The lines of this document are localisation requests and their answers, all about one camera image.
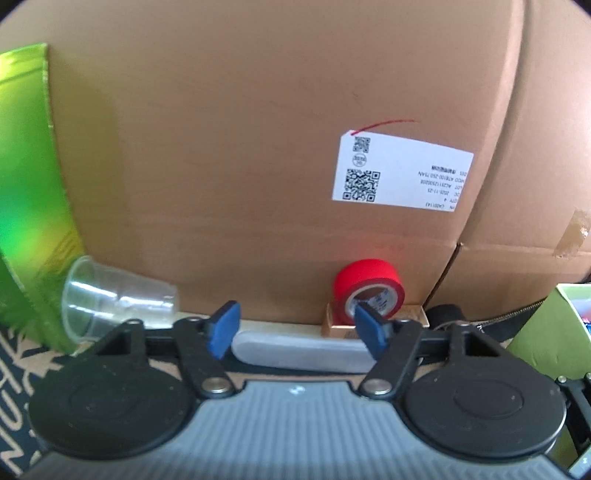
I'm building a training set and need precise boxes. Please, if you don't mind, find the small brown block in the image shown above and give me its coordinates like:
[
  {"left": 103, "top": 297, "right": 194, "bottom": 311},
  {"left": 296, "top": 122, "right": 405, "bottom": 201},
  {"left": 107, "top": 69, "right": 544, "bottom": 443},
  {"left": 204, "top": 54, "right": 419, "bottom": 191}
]
[{"left": 321, "top": 302, "right": 428, "bottom": 340}]

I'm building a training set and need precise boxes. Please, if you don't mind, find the large brown cardboard box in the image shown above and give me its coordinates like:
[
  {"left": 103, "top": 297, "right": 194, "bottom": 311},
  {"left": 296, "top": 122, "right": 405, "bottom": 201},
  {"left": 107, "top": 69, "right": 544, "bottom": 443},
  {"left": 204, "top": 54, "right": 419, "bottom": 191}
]
[{"left": 0, "top": 0, "right": 591, "bottom": 326}]

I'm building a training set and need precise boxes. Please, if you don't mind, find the red tape roll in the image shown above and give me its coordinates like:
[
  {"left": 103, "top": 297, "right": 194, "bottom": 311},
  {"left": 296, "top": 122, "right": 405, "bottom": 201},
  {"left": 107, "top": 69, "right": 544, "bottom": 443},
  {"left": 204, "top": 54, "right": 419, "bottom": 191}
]
[{"left": 333, "top": 259, "right": 406, "bottom": 326}]

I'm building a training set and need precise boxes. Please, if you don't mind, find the light green box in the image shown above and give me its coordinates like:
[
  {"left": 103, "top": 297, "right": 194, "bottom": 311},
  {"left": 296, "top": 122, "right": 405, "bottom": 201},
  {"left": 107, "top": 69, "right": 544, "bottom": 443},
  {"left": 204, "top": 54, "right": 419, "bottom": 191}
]
[{"left": 505, "top": 282, "right": 591, "bottom": 380}]

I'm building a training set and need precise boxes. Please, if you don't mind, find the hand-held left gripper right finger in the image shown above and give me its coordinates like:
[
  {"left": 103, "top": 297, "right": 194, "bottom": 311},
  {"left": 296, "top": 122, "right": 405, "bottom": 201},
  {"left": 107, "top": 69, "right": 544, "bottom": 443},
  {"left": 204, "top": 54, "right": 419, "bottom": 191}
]
[{"left": 353, "top": 302, "right": 507, "bottom": 400}]

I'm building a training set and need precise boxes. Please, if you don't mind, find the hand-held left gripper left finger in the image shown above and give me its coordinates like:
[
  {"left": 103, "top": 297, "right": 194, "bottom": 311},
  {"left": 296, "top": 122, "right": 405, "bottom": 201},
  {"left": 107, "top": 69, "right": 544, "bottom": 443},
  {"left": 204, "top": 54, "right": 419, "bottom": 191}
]
[{"left": 89, "top": 299, "right": 242, "bottom": 400}]

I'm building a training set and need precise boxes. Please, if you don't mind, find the black round object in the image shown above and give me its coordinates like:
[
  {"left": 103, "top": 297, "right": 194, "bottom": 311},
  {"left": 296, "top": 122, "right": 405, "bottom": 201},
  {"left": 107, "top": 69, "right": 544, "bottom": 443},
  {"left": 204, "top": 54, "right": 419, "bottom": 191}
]
[{"left": 425, "top": 303, "right": 463, "bottom": 331}]

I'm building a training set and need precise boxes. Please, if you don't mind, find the white oblong case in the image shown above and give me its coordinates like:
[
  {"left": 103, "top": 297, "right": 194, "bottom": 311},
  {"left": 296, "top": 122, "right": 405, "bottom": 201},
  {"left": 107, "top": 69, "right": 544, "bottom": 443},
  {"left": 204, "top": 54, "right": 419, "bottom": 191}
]
[{"left": 230, "top": 329, "right": 378, "bottom": 374}]

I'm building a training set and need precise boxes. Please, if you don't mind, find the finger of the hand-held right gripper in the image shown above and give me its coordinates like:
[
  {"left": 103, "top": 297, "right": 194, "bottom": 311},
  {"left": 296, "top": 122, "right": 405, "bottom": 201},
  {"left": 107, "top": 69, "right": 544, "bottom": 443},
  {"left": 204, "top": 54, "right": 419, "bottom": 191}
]
[{"left": 556, "top": 372, "right": 591, "bottom": 459}]

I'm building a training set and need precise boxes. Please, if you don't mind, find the thin metal chain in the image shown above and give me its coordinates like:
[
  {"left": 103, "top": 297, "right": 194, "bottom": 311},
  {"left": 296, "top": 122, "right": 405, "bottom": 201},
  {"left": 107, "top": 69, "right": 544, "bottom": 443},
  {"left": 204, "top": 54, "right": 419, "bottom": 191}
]
[{"left": 475, "top": 298, "right": 549, "bottom": 329}]

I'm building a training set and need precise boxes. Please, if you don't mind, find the glossy green box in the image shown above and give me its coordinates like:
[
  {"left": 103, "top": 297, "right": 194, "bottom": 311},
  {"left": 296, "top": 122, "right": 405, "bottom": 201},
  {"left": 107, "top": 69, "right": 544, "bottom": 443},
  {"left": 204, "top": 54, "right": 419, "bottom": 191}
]
[{"left": 0, "top": 43, "right": 87, "bottom": 356}]

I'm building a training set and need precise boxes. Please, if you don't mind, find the clear plastic cup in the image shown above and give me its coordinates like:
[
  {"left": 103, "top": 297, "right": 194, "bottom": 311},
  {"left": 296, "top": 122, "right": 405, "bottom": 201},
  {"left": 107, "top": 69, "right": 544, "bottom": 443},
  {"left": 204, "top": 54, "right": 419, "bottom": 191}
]
[{"left": 61, "top": 255, "right": 181, "bottom": 345}]

